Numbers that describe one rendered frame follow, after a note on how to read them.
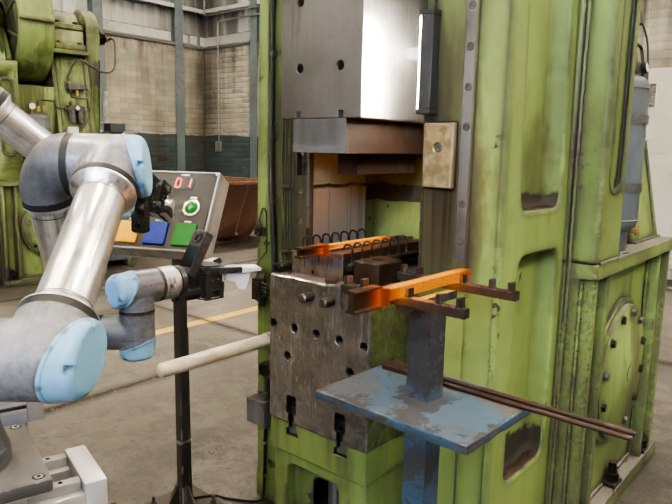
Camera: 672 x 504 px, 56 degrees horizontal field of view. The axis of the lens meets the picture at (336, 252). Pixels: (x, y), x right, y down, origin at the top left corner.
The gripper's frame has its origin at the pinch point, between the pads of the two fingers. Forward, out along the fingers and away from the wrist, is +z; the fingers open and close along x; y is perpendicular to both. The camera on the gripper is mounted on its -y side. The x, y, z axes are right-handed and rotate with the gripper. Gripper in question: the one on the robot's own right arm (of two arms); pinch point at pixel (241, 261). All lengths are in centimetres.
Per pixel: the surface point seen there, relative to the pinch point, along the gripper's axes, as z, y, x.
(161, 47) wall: 525, -188, -801
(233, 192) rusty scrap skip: 423, 28, -502
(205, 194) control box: 23, -13, -44
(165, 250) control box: 10.5, 3.9, -47.9
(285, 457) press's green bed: 26, 65, -10
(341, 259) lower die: 30.7, 2.2, 6.8
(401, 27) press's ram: 48, -62, 13
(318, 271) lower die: 30.7, 6.8, -1.8
